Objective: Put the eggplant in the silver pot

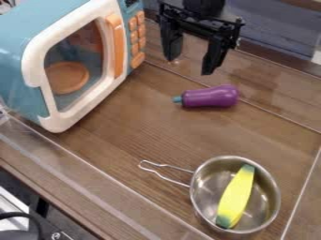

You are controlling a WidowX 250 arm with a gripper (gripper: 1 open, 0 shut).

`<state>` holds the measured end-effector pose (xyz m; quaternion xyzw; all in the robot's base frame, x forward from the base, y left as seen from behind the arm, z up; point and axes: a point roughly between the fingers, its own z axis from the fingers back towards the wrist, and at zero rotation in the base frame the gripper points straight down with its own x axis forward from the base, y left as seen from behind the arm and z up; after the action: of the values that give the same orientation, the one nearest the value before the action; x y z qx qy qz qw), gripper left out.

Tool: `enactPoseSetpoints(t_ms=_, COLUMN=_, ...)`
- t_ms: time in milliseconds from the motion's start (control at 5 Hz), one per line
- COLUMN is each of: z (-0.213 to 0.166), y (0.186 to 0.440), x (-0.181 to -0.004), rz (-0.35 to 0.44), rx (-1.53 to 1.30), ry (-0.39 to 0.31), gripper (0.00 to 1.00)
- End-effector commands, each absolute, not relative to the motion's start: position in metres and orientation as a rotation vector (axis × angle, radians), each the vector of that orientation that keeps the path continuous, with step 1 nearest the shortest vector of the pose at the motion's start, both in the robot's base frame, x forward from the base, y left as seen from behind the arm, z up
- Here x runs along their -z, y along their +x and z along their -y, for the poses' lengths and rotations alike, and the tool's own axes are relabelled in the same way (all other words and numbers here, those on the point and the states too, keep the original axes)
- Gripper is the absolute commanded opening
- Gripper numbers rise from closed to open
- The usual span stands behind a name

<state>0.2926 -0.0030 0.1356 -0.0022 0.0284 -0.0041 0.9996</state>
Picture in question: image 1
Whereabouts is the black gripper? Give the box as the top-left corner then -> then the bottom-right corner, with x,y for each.
158,1 -> 245,75

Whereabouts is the purple toy eggplant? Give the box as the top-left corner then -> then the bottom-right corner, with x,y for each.
173,84 -> 240,108

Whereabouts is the silver pot with wire handle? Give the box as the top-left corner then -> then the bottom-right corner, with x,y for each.
138,156 -> 282,239

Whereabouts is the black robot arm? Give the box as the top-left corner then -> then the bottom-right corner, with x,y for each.
158,0 -> 245,75

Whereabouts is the blue toy microwave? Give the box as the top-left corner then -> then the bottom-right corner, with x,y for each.
0,0 -> 148,133

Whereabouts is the orange microwave turntable plate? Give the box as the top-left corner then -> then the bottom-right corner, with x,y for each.
46,61 -> 90,95

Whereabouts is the yellow toy corn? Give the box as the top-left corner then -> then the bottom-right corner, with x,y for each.
216,164 -> 256,229

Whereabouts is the black cable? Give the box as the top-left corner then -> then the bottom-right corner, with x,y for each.
0,212 -> 46,240

